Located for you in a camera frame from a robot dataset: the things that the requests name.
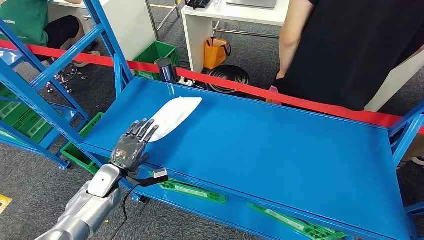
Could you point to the red barrier belt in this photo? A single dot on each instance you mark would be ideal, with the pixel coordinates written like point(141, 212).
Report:
point(232, 84)

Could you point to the white curved plastic part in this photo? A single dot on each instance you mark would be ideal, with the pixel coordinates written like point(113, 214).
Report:
point(175, 112)

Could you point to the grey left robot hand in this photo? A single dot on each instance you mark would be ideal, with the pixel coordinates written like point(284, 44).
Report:
point(127, 152)

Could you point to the person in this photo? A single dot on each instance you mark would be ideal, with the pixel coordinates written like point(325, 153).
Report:
point(418, 160)
point(20, 20)
point(348, 49)

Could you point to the pink object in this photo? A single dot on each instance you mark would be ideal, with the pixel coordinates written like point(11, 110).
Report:
point(274, 96)

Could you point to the white power strip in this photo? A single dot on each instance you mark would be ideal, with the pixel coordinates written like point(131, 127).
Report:
point(187, 82)

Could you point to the yellow floor tape square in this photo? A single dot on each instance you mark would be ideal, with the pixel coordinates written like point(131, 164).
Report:
point(5, 203)

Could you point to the black striped round stool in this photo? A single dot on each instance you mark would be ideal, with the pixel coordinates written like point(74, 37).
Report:
point(228, 76)

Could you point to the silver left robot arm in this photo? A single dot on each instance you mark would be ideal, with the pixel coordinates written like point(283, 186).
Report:
point(86, 208)

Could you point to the chrome chair base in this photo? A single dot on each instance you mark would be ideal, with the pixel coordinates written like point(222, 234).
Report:
point(66, 74)

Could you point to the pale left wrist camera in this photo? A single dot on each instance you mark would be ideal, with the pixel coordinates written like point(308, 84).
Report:
point(160, 175)

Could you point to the empty green plastic crate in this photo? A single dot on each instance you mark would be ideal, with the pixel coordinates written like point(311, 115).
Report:
point(76, 155)

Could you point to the orange bag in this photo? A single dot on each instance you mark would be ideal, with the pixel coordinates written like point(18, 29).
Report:
point(215, 53)

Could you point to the chrome barrier post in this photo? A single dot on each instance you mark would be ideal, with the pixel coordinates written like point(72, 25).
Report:
point(165, 71)

